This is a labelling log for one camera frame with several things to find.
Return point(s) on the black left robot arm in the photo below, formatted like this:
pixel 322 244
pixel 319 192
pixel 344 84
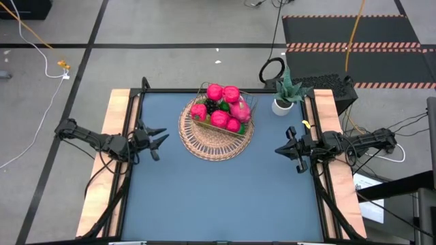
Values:
pixel 92 136

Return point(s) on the black box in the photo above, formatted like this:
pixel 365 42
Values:
pixel 25 8

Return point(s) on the grey post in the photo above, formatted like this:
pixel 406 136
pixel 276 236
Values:
pixel 432 136

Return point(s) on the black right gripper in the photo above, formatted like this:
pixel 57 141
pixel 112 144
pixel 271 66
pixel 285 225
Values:
pixel 304 146

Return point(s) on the yellow tag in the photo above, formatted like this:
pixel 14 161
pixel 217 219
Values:
pixel 306 124

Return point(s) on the plywood side board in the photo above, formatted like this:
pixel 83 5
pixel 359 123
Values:
pixel 345 197
pixel 92 204

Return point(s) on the woven wicker basket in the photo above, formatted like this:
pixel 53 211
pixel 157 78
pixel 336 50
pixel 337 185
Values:
pixel 211 146

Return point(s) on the black table frame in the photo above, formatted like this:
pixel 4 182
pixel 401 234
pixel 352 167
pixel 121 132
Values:
pixel 153 90

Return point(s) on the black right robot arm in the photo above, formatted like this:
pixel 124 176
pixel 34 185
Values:
pixel 368 139

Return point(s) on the blue table mat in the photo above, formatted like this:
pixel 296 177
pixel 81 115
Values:
pixel 221 197

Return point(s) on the dark green round fruit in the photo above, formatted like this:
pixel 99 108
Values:
pixel 224 106
pixel 242 129

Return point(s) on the potted green plant white pot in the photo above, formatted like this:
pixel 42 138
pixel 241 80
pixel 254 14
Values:
pixel 287 92

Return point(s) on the black desk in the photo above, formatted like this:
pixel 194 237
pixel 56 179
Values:
pixel 391 188

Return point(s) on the black striped-edge floor mat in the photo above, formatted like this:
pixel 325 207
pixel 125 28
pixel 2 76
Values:
pixel 374 64
pixel 351 30

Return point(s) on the black mesh computer case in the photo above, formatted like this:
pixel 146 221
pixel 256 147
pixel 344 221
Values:
pixel 327 85

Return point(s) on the pink dragon fruit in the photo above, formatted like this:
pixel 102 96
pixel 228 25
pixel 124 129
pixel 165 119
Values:
pixel 240 110

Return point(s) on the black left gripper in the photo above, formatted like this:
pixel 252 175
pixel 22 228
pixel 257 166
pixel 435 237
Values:
pixel 141 141

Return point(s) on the white paper sheet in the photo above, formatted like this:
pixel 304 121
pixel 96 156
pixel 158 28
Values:
pixel 373 211

